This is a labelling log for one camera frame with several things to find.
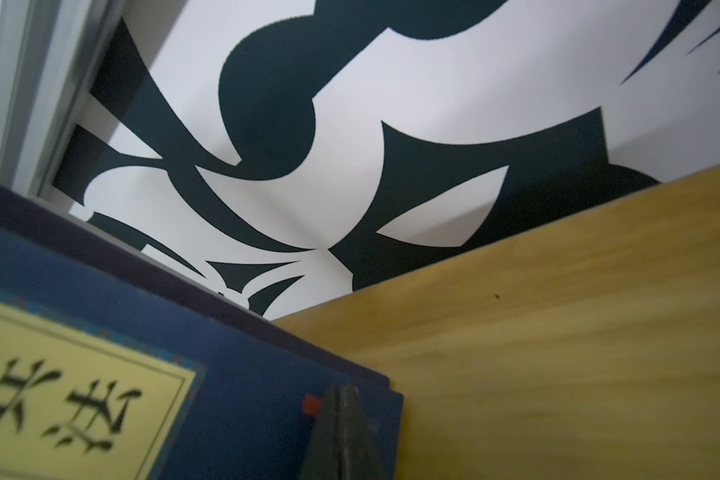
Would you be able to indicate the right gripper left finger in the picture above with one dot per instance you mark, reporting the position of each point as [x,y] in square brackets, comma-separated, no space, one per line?
[323,458]

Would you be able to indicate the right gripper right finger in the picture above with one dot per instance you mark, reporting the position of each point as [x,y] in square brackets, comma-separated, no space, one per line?
[359,457]

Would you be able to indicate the navy book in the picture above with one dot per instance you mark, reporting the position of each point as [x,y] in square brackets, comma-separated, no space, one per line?
[70,238]
[102,380]

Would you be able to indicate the wooden white-framed bookshelf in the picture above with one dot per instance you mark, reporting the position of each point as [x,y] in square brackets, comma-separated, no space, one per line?
[588,348]

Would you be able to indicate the aluminium frame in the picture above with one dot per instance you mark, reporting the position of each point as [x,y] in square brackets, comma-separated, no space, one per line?
[49,53]

